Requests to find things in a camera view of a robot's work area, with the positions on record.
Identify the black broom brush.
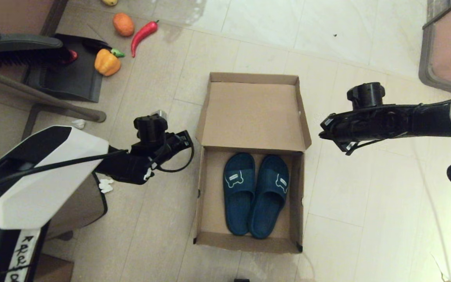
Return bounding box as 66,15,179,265
0,18,69,70

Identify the brown cabinet panel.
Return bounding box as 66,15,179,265
0,0,69,38

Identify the yellow toy bell pepper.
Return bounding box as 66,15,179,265
94,49,122,78

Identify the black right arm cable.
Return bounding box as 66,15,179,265
413,89,451,197

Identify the brown cardboard shoe box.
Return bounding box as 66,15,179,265
193,72,312,254

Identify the dark blue rubber slipper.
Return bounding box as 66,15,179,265
248,155,290,239
223,152,256,236

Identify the dark purple toy eggplant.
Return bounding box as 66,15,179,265
83,39,126,59

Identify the red toy chili pepper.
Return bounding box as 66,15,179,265
131,21,159,58

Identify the grey metal furniture frame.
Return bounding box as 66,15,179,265
0,62,107,139

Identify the black plastic dustpan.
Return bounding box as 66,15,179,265
24,34,110,103

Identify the brown plastic trash bin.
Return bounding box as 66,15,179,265
45,172,108,240

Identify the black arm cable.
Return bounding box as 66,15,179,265
413,89,451,197
0,145,195,200

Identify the orange toy fruit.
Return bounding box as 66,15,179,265
112,13,135,38

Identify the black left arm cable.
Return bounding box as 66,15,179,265
0,145,195,200

